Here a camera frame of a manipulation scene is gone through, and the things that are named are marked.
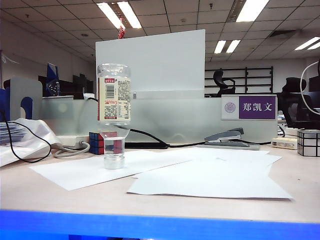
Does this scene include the clear plastic bottle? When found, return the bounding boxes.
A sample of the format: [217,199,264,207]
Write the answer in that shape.
[96,63,132,170]

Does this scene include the frosted glass desk partition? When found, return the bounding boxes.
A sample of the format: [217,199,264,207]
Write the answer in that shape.
[41,96,279,146]

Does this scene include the white upright board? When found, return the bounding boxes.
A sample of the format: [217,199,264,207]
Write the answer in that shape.
[95,29,207,100]

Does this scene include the colourful Rubik's cube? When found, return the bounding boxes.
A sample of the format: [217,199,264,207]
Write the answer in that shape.
[88,131,119,155]

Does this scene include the grey stapler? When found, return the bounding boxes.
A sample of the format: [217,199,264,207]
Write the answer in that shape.
[204,127,261,151]

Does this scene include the black office chair with headrest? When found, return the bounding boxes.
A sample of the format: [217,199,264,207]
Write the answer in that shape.
[212,69,237,97]

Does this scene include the white paper sheet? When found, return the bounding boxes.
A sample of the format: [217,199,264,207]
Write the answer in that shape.
[28,149,194,191]
[172,146,283,168]
[126,159,293,202]

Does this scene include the white power strip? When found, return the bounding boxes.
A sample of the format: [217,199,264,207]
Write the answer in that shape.
[56,134,91,147]

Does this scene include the double tube ceiling light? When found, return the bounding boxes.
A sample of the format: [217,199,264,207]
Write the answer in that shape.
[294,36,320,51]
[96,1,143,30]
[213,39,242,54]

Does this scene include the black shelf rack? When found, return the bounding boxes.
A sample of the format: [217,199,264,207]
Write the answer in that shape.
[204,66,274,95]

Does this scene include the red hanging ornament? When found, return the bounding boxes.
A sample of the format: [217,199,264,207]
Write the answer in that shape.
[117,17,126,40]

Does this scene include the dark wooden cabinets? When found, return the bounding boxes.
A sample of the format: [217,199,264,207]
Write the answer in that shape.
[37,73,98,100]

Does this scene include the purple and white name plate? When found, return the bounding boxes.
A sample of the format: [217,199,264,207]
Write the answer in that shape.
[221,94,278,121]

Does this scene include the blue foreground edge strip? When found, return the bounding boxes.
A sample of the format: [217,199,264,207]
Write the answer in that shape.
[0,209,320,240]

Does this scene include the blue crystal trophy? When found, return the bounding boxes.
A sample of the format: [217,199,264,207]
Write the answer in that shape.
[45,62,61,98]

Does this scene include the white plastic bag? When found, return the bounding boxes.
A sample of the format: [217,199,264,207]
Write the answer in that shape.
[0,117,62,168]

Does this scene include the cream eraser box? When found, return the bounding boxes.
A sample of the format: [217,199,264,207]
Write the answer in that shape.
[271,136,299,150]

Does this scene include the grey metal bookend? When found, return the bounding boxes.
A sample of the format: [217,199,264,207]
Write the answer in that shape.
[2,76,44,121]

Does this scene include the black mesh office chair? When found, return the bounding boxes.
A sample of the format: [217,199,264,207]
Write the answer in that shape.
[276,76,320,130]

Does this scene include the single panel ceiling light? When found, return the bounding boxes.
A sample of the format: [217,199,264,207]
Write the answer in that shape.
[235,0,270,23]

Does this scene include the silver mirror cube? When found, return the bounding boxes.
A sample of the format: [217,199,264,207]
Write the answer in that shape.
[297,129,320,158]

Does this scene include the stack of printed papers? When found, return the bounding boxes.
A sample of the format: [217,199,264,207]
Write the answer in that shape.
[0,121,27,146]

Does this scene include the ceiling air vent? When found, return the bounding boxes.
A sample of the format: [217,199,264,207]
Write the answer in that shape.
[268,29,301,39]

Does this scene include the blue file holder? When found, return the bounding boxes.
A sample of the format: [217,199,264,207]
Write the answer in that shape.
[0,87,34,122]

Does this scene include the thick black cable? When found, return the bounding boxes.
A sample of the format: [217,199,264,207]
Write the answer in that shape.
[87,97,272,150]

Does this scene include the grey power cord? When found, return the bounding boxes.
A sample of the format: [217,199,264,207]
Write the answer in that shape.
[53,140,91,159]

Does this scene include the thin black cable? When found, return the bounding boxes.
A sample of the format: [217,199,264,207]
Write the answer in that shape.
[0,109,53,164]

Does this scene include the white cable loop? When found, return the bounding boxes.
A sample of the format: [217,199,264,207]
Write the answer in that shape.
[299,60,320,114]

